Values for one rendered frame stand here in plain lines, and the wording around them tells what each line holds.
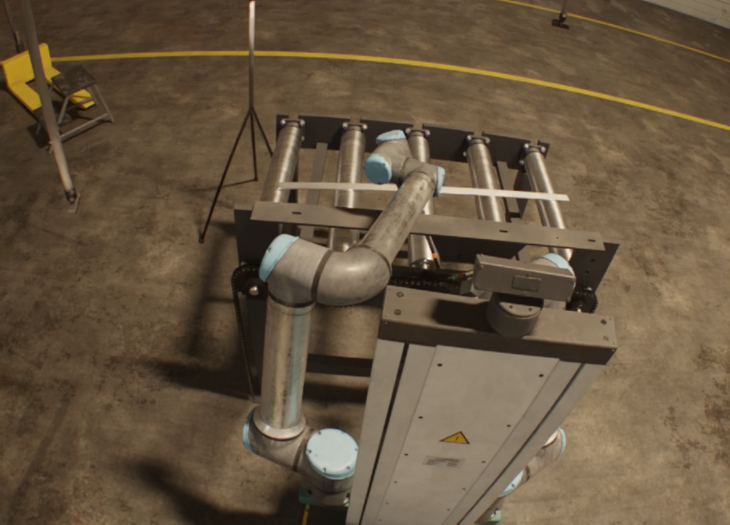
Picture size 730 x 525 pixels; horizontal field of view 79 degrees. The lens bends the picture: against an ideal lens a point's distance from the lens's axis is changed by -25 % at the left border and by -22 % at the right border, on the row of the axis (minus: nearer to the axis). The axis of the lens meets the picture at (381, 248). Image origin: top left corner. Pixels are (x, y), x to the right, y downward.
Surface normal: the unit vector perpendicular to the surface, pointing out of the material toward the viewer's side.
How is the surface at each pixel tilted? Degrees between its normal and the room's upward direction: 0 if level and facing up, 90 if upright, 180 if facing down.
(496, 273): 61
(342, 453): 5
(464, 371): 90
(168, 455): 0
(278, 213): 0
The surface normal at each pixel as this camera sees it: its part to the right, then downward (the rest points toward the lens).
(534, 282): -0.05, 0.27
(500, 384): -0.11, 0.69
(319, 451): 0.18, -0.67
